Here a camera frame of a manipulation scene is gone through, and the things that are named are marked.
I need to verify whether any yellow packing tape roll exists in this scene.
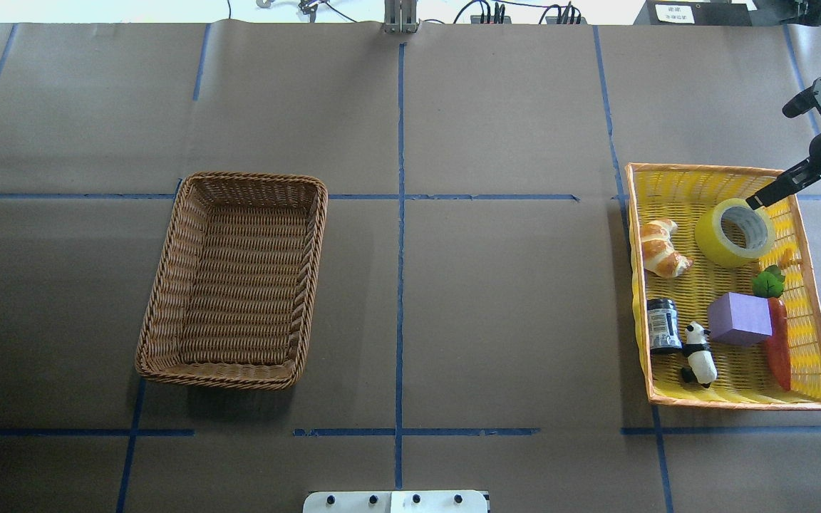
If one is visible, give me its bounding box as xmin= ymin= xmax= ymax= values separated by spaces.
xmin=694 ymin=198 xmax=776 ymax=269

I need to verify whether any yellow woven plastic basket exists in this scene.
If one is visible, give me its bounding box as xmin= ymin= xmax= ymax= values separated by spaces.
xmin=623 ymin=163 xmax=821 ymax=411

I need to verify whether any brown wicker basket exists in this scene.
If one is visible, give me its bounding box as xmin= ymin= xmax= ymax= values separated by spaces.
xmin=135 ymin=172 xmax=329 ymax=390

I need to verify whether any orange toy carrot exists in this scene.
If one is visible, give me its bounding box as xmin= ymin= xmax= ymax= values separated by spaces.
xmin=752 ymin=265 xmax=792 ymax=392

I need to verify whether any purple foam cube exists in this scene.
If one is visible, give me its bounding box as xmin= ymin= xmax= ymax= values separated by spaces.
xmin=707 ymin=292 xmax=773 ymax=347

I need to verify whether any toy croissant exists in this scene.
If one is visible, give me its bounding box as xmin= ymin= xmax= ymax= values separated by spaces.
xmin=639 ymin=218 xmax=694 ymax=279

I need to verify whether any black box with label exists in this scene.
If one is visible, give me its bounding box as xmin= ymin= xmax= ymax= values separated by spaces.
xmin=633 ymin=1 xmax=753 ymax=26

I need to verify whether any panda figurine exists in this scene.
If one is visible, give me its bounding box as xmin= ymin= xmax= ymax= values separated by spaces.
xmin=680 ymin=321 xmax=718 ymax=389

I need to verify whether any black power strip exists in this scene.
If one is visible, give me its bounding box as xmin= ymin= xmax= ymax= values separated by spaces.
xmin=452 ymin=1 xmax=587 ymax=26

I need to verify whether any aluminium frame post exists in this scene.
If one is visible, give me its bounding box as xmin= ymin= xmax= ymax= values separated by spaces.
xmin=382 ymin=0 xmax=420 ymax=33

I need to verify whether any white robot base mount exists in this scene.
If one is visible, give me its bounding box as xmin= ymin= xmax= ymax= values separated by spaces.
xmin=302 ymin=489 xmax=491 ymax=512

